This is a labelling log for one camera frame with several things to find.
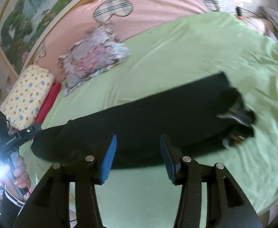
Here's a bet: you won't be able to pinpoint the red folded blanket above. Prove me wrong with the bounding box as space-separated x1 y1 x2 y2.
35 83 62 125

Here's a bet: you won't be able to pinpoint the grey patterned cloth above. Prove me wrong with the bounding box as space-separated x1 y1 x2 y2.
260 6 278 42

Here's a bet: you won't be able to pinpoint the black cable on bed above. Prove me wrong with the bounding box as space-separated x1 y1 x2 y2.
235 6 261 17

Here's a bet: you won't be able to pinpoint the gold framed landscape painting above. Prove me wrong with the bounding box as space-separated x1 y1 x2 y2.
0 0 94 80

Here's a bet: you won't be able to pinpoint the pink quilt with plaid hearts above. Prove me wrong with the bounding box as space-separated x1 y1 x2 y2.
33 0 244 82

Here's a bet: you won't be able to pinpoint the person's left hand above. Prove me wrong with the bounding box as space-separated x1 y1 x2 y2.
0 156 31 189

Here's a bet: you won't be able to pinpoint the floral ruffled pillow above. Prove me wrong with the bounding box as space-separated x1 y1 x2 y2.
58 22 130 96

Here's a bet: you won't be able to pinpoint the green bed sheet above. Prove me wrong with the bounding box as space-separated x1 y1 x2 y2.
19 11 278 228

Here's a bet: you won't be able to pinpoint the black pants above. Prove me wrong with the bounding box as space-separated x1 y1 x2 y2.
31 73 256 169

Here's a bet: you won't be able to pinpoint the yellow cartoon print blanket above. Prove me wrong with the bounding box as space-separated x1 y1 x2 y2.
0 65 54 130

